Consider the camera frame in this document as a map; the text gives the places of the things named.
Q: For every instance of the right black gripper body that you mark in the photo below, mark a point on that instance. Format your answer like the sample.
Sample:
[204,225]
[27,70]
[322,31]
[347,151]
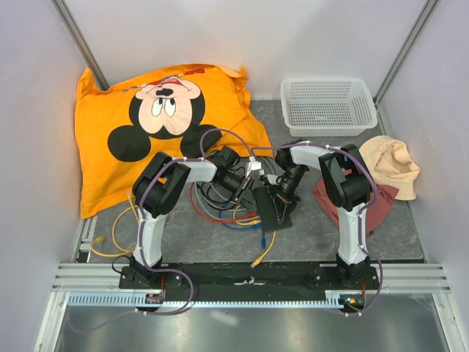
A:
[290,181]

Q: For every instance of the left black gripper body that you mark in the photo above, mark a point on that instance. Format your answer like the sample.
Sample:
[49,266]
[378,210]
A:
[231,183]

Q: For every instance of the black network switch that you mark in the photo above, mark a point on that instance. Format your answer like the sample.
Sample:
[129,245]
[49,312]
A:
[266,210]

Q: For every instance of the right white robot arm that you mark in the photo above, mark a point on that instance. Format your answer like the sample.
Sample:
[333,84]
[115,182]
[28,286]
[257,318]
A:
[348,186]

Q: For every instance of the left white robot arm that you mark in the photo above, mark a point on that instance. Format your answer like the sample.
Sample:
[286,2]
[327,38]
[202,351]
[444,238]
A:
[157,191]

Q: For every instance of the orange Mickey Mouse pillow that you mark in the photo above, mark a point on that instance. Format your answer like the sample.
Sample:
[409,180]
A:
[182,110]

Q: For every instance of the white perforated plastic basket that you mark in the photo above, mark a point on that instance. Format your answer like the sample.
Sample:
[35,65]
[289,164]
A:
[315,107]

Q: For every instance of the red folded cloth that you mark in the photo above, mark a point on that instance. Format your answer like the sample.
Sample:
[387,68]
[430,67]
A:
[374,215]

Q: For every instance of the peach bucket hat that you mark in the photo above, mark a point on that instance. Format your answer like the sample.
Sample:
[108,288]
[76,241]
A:
[389,163]

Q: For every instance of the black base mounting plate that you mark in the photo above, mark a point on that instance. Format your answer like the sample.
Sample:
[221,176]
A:
[309,275]

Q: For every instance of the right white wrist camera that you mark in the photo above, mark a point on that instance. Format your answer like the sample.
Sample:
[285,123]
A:
[269,179]

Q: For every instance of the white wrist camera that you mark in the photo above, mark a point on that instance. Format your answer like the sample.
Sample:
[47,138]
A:
[269,179]
[254,168]

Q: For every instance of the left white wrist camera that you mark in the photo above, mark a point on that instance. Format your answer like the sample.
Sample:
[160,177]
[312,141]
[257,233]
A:
[254,168]

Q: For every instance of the grey slotted cable duct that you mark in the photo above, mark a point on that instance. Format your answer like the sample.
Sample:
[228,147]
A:
[143,300]

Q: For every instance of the aluminium frame rail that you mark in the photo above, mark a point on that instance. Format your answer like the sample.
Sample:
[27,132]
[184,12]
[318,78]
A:
[398,278]

